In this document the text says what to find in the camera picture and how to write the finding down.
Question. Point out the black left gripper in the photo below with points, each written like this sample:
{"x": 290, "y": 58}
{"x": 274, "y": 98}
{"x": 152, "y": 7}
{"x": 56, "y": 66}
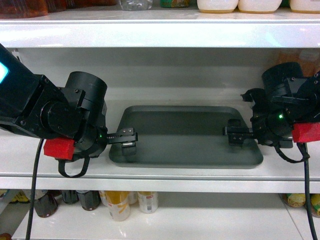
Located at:
{"x": 90, "y": 140}

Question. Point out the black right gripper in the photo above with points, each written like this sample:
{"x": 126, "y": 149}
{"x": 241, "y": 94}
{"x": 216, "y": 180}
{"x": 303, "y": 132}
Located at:
{"x": 270, "y": 129}

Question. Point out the grey rectangular serving tray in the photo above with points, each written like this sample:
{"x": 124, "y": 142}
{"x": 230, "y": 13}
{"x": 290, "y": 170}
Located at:
{"x": 184, "y": 137}

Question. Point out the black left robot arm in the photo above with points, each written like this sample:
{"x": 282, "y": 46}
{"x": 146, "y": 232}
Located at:
{"x": 23, "y": 96}

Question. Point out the yellow white drink bottle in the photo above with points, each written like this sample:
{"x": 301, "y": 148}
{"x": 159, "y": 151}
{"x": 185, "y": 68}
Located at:
{"x": 118, "y": 204}

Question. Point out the white label drink bottle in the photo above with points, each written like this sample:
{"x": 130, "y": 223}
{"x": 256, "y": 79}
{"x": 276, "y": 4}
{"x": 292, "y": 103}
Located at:
{"x": 148, "y": 201}

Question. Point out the dark tea bottle right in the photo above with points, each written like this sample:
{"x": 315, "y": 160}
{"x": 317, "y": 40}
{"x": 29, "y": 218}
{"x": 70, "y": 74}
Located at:
{"x": 89, "y": 199}

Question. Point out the dark tea bottle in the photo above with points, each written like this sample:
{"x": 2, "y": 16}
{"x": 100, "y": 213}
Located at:
{"x": 45, "y": 203}
{"x": 89, "y": 199}

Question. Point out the white metal store shelf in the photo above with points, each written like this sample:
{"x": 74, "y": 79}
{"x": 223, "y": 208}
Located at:
{"x": 166, "y": 56}

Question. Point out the dark tea bottle left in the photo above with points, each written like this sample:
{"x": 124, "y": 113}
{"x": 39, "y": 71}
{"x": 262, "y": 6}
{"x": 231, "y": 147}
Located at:
{"x": 45, "y": 203}

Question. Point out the yellow label bottle lower right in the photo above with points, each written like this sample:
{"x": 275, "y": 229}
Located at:
{"x": 315, "y": 204}

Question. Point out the white jug middle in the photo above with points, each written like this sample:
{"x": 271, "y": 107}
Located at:
{"x": 258, "y": 6}

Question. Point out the white jug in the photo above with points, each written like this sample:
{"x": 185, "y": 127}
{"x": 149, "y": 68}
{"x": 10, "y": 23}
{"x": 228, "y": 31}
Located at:
{"x": 305, "y": 6}
{"x": 217, "y": 6}
{"x": 258, "y": 6}

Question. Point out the white jug left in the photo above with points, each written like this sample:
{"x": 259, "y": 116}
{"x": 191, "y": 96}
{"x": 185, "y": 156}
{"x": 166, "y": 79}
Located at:
{"x": 217, "y": 6}

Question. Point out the clear water bottle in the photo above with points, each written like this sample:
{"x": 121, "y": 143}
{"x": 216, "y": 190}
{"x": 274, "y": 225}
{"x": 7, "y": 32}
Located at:
{"x": 136, "y": 5}

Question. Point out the white jug right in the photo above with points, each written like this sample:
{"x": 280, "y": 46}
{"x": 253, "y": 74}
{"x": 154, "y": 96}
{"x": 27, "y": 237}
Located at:
{"x": 305, "y": 6}

